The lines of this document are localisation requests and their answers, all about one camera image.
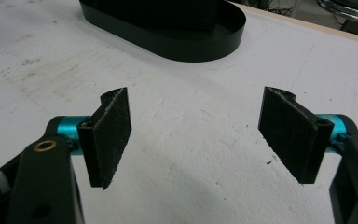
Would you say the black round stool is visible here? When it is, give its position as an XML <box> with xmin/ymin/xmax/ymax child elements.
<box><xmin>316</xmin><ymin>0</ymin><xmax>358</xmax><ymax>26</ymax></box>

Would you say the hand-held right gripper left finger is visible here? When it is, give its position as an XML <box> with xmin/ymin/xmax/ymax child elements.
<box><xmin>56</xmin><ymin>86</ymin><xmax>133</xmax><ymax>191</ymax></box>

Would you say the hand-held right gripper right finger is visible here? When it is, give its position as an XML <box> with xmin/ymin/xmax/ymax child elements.
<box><xmin>257</xmin><ymin>86</ymin><xmax>352</xmax><ymax>185</ymax></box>

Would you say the black oval tray stand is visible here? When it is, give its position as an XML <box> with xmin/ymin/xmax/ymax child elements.
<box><xmin>78</xmin><ymin>0</ymin><xmax>247</xmax><ymax>63</ymax></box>

